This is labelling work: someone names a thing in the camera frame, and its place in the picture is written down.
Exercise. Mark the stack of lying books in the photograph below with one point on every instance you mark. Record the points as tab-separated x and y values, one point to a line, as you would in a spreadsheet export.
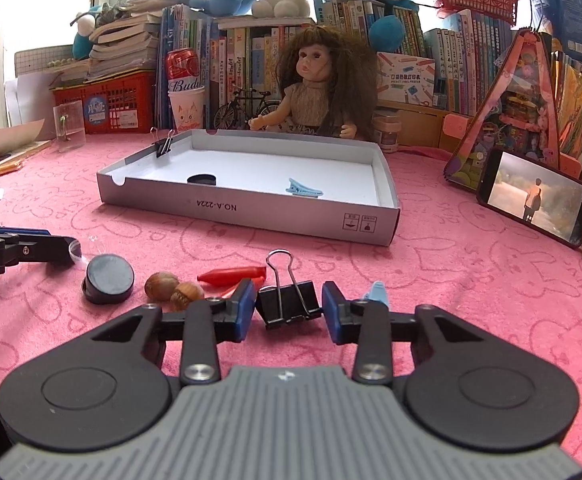
121	45

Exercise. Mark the white pencil-print carton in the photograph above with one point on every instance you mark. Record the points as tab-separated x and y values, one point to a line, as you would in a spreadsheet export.
405	80

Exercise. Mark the brown paper sheet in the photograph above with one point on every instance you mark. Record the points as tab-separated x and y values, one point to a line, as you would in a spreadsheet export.
6	142

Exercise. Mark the pink triangular toy house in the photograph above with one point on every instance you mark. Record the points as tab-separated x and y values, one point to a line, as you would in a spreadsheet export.
516	120

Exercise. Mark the small blue plush toy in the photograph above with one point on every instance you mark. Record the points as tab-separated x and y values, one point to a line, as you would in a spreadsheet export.
83	30

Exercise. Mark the large black binder clip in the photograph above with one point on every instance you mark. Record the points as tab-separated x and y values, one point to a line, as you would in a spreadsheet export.
286	306

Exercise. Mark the smartphone with lit screen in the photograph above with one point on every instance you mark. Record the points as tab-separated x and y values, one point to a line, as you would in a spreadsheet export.
536	195

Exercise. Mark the red drink can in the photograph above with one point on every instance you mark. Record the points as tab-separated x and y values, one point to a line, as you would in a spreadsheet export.
183	67

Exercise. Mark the small black binder clip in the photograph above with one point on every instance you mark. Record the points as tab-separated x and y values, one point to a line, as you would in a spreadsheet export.
163	149

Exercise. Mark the white cardboard box tray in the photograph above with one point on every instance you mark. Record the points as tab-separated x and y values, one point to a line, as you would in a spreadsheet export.
271	175

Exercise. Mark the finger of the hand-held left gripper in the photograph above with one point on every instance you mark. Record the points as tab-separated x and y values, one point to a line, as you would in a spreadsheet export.
21	231
46	250

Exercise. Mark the red plastic basket with label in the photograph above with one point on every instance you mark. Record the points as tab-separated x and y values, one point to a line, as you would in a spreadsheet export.
116	105

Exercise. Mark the white cat paper cup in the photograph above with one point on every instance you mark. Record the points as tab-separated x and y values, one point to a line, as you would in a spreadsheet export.
187	110

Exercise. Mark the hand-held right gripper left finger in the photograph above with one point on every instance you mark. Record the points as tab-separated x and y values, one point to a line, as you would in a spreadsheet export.
243	312

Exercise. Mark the wooden drawer unit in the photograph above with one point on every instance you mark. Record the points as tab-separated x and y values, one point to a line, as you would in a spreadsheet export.
423	125

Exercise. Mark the dark blue flat box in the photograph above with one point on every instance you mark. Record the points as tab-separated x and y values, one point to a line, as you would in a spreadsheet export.
571	15

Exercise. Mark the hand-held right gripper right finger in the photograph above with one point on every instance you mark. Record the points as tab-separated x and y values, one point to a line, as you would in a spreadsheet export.
332	310

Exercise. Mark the clear acrylic block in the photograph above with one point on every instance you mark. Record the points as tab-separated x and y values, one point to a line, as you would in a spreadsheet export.
69	127

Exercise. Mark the pink printed blanket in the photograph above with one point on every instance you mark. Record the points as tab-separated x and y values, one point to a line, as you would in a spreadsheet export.
446	270

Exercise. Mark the black miniature bicycle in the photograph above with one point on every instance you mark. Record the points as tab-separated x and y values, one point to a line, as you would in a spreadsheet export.
226	115

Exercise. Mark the brown lidded jar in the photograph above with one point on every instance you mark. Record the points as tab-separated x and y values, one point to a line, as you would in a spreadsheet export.
387	132

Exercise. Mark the black round cap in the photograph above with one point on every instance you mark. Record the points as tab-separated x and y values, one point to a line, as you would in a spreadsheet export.
108	279
202	179

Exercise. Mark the blue hair clip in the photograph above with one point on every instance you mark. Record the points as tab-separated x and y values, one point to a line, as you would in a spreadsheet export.
377	292
305	189

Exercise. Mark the brown-haired doll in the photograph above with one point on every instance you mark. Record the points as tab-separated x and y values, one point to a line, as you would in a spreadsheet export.
316	90

